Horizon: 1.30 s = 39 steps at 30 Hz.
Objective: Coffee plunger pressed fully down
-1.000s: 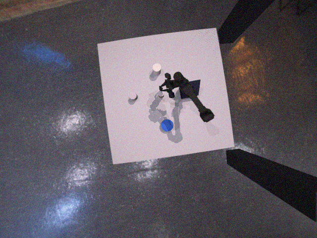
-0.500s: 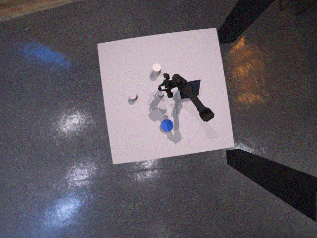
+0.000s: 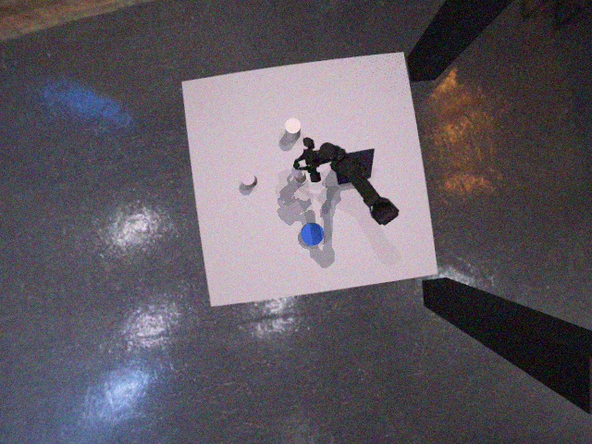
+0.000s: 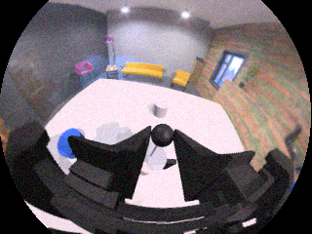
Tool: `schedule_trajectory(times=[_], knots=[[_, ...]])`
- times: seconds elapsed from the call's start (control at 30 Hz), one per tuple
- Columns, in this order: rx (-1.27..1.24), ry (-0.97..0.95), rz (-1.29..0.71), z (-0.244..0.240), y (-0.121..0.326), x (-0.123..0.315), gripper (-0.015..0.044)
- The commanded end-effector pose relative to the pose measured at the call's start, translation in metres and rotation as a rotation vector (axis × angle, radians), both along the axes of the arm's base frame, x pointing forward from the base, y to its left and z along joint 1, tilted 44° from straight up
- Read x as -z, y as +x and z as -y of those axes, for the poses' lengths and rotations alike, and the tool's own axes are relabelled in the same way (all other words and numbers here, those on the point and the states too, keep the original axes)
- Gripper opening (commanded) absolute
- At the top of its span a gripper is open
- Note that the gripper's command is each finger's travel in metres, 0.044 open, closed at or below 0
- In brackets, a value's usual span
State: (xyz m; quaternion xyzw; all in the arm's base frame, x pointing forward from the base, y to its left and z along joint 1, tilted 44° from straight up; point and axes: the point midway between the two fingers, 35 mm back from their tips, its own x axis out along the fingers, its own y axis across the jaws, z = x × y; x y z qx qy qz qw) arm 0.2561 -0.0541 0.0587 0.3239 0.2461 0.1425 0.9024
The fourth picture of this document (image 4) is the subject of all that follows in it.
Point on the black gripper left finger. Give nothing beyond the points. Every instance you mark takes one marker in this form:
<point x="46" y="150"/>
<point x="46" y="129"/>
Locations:
<point x="123" y="159"/>

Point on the grey cylinder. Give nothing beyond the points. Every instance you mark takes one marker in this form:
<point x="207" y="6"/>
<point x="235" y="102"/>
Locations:
<point x="160" y="108"/>

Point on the blue cylinder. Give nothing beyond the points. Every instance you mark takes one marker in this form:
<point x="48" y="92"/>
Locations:
<point x="63" y="147"/>

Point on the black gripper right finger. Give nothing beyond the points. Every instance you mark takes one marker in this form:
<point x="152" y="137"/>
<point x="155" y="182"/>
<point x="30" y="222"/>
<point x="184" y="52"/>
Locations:
<point x="199" y="167"/>

